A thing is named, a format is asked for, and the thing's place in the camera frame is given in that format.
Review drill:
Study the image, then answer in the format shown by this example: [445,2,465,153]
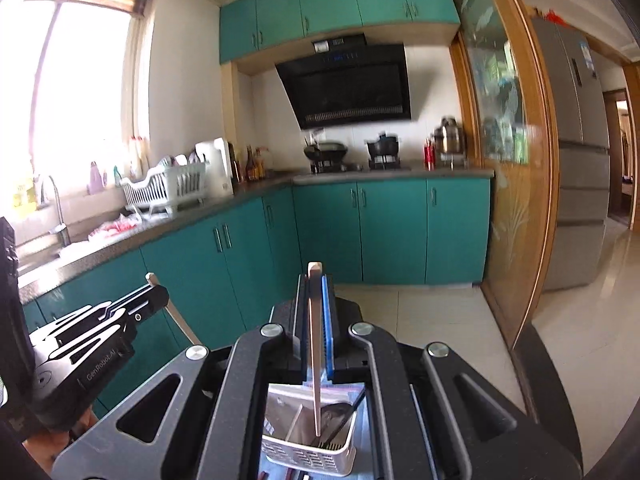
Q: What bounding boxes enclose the light wooden chopstick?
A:
[307,262,323,439]

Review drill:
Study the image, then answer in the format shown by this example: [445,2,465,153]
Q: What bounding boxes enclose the white kettle appliance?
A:
[195,136,233,198]

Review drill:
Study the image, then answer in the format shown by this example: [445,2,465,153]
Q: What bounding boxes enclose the person's left hand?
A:
[22,408,98,474]

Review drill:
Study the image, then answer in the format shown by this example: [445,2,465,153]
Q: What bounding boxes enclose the gold metal spoon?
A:
[310,402,356,448]

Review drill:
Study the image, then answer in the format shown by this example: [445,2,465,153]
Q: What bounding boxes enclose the red canister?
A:
[423,139,436,171]

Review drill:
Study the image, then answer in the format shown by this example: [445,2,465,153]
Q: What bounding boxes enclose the white plastic utensil basket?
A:
[262,384,364,478]

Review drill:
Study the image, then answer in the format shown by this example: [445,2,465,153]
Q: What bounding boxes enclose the pink bottle on sill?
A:
[88,162,104,195]

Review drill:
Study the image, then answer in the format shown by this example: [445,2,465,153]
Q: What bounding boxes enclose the black cooking pot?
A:
[366,132,399,159]

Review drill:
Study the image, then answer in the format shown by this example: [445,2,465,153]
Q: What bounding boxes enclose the wooden glass sliding door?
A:
[450,0,560,348]

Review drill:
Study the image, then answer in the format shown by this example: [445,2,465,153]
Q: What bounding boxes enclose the teal upper cabinets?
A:
[219,0,460,63]

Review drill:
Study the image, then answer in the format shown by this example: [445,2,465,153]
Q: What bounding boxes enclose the white dish drying rack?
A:
[120,162,206,214]

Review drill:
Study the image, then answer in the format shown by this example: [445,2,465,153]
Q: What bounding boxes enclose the black range hood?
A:
[276,44,411,130]

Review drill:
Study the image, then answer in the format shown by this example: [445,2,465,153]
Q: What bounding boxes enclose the silver refrigerator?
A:
[533,18,611,292]

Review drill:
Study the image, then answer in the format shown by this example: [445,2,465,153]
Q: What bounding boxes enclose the dark sauce bottle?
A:
[245,145,258,182]

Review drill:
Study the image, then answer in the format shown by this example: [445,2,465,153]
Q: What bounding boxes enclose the gas stove top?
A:
[310,160,409,174]

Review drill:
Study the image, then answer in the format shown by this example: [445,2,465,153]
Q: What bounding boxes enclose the blue striped table cloth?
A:
[258,384,374,479]

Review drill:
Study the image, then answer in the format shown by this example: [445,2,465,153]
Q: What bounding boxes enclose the chrome sink faucet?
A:
[36,174,72,247]

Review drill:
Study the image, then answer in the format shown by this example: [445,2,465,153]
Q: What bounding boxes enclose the teal lower kitchen cabinets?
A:
[19,176,494,411]

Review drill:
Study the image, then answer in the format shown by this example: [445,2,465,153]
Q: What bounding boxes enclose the black wok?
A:
[304,130,348,164]

